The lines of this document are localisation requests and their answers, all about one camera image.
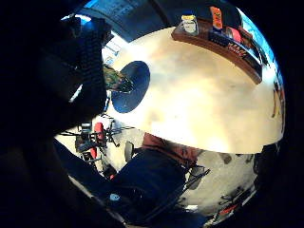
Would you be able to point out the green patterned packet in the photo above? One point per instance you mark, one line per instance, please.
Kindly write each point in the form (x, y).
(116, 80)

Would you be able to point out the dark blue round plate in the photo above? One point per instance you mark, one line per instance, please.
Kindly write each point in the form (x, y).
(133, 88)

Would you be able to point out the grey chair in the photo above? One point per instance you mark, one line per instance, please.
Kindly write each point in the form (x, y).
(128, 150)

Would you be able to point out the white snack packet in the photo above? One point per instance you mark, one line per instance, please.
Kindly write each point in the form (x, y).
(190, 24)

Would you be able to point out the the person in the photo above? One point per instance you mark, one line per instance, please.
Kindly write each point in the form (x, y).
(152, 177)

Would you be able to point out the dark blue snack box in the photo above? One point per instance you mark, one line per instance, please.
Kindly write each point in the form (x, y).
(218, 38)

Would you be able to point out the brown wooden tray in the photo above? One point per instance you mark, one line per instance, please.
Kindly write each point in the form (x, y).
(221, 52)

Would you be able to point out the orange snack packet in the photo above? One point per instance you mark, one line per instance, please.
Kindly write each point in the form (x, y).
(217, 17)

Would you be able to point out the red snack packet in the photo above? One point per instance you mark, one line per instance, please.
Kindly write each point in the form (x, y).
(235, 34)

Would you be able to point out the black office chair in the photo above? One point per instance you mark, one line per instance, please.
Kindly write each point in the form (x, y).
(198, 174)

